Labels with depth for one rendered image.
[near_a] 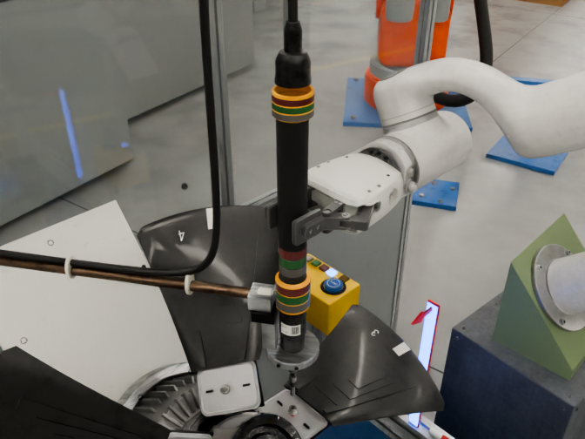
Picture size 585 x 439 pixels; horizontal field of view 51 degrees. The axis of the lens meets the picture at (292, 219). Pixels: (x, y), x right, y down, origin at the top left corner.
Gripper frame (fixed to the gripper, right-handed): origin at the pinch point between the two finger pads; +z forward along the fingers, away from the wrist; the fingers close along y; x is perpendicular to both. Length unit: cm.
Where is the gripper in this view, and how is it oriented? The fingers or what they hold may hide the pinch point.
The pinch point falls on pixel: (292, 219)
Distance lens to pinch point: 69.8
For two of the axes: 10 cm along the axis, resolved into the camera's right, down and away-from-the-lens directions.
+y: -6.9, -4.0, 6.0
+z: -7.2, 3.8, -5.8
